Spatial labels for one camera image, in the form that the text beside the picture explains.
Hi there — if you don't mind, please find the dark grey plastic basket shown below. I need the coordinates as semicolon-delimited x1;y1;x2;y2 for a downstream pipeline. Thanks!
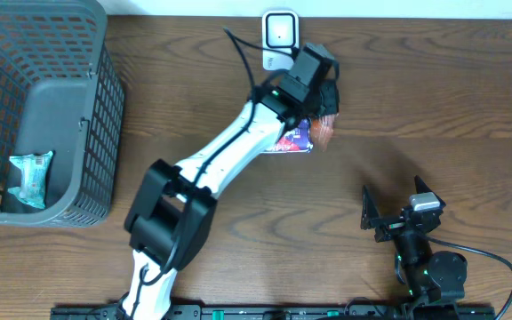
0;0;124;228

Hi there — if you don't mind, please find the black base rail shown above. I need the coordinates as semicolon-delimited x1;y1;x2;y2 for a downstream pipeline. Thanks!
51;302;497;320

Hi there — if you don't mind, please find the orange chocolate bar wrapper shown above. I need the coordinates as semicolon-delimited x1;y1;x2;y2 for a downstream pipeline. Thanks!
309;114;338;151

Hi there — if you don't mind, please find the teal snack packet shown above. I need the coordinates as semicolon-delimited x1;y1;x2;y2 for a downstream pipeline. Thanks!
8;151;54;210

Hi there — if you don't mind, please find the white barcode scanner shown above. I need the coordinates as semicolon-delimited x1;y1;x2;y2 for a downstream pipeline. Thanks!
261;10;300;71

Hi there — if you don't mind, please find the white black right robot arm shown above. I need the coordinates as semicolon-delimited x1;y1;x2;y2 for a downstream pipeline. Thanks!
361;176;468;306

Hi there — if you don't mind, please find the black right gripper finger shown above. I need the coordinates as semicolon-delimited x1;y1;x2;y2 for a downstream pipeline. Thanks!
360;185;380;230
414;175;445;208

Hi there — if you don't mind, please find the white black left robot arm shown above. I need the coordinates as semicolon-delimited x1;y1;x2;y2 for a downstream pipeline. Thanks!
116;43;339;319

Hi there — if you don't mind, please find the purple red snack packet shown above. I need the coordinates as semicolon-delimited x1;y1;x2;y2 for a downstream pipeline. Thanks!
264;119;314;154

